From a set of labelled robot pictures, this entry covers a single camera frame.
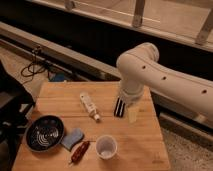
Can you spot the black chair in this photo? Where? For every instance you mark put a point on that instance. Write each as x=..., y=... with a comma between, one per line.
x=15, y=102

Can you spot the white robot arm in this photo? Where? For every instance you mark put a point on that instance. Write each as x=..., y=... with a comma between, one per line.
x=139, y=66

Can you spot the dark ceramic patterned bowl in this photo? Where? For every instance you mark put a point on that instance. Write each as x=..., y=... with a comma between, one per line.
x=44, y=133

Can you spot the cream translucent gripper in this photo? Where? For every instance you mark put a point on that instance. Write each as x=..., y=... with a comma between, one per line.
x=132, y=113

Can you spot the blue sponge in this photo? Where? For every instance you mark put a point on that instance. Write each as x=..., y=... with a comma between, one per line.
x=71, y=139

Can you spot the white tube bottle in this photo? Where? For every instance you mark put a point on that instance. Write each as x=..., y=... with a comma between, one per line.
x=89, y=106

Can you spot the white plastic cup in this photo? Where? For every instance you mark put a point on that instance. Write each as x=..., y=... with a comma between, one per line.
x=106, y=147

